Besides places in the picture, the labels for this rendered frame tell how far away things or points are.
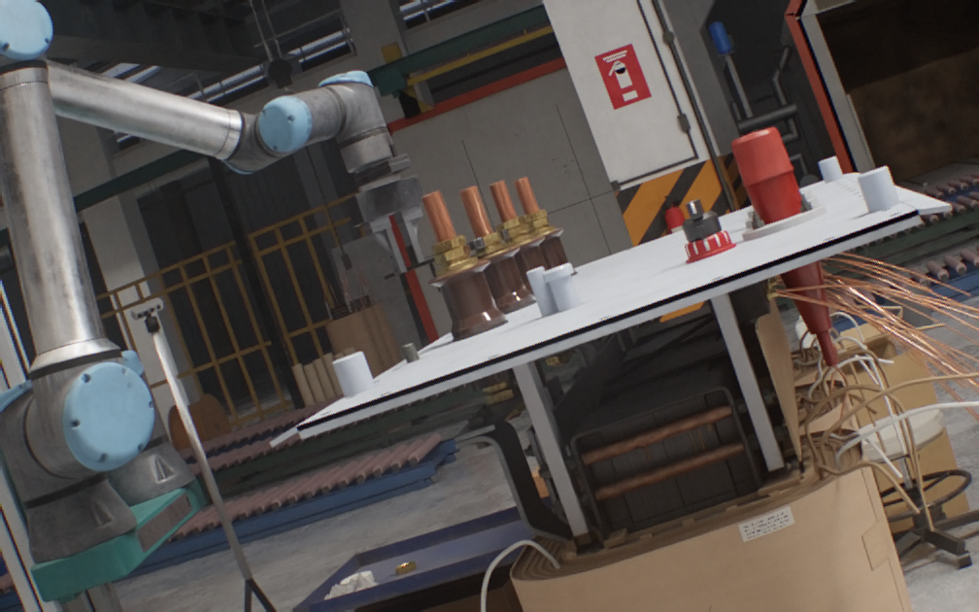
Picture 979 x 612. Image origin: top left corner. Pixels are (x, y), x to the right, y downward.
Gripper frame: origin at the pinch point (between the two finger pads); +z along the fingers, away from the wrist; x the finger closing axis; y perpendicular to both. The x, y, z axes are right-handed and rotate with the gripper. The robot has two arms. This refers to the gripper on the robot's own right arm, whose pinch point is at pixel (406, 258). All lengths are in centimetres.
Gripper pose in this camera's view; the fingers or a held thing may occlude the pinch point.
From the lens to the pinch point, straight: 269.7
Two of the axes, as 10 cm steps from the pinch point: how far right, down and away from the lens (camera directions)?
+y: -5.2, 1.4, 8.4
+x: -7.9, 3.1, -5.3
